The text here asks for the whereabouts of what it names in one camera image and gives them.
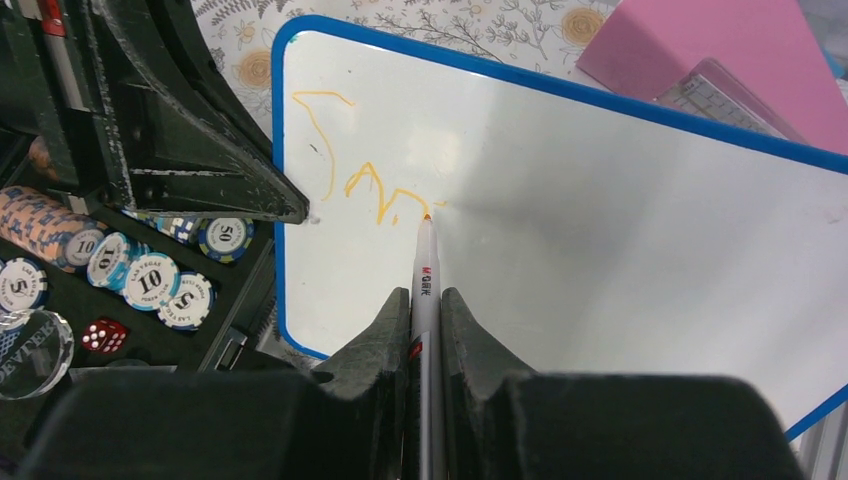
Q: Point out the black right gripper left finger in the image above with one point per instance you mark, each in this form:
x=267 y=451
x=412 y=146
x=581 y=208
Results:
x=343 y=420

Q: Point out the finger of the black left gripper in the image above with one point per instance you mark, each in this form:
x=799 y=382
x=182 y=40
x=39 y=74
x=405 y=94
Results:
x=182 y=37
x=166 y=150

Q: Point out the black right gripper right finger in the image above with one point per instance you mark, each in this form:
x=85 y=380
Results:
x=509 y=421

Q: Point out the white orange whiteboard marker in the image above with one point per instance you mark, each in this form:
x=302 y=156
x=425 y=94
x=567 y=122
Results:
x=424 y=451

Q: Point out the blue framed whiteboard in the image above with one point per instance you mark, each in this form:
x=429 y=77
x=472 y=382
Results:
x=735 y=260

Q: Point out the black poker chip case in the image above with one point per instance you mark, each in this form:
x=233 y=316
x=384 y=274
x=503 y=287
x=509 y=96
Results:
x=243 y=301

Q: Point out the red die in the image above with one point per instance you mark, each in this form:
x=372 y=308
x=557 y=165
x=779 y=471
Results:
x=104 y=336

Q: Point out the clear dealer button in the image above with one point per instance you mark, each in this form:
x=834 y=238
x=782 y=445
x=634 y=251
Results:
x=37 y=348

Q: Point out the floral table cloth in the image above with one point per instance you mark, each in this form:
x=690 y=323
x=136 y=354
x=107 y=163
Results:
x=397 y=26

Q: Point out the pink box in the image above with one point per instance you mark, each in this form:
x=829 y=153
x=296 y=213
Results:
x=764 y=48

